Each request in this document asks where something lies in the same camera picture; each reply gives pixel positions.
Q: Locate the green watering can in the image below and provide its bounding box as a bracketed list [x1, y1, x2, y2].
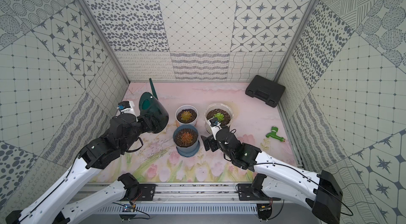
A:
[138, 78, 169, 134]

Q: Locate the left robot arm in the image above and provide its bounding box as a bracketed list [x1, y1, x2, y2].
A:
[5, 114, 153, 224]

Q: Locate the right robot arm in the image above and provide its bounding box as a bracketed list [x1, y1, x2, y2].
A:
[202, 126, 344, 224]

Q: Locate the blue succulent pot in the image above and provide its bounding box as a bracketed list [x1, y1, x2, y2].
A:
[173, 125, 200, 157]

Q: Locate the large white succulent pot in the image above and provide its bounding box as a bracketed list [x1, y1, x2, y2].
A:
[204, 103, 234, 134]

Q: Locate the small white succulent pot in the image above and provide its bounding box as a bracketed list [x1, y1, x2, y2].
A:
[175, 105, 198, 127]

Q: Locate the black plastic case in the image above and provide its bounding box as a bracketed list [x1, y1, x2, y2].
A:
[245, 75, 285, 108]

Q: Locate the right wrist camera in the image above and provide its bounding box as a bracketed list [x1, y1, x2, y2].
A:
[209, 117, 222, 139]

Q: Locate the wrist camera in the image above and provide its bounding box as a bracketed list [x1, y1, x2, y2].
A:
[117, 100, 136, 117]
[209, 117, 222, 139]

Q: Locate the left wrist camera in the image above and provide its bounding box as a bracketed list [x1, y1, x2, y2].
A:
[117, 100, 136, 117]

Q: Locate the green hose nozzle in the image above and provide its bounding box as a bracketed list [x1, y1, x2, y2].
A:
[265, 126, 285, 142]

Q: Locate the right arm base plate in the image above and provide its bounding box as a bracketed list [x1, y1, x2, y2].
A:
[235, 183, 281, 202]

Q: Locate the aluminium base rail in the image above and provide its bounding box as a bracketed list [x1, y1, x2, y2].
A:
[72, 181, 318, 205]

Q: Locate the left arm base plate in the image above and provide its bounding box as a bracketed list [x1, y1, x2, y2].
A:
[125, 183, 156, 202]

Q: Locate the white slotted cable duct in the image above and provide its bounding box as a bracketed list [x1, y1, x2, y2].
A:
[95, 204, 259, 215]

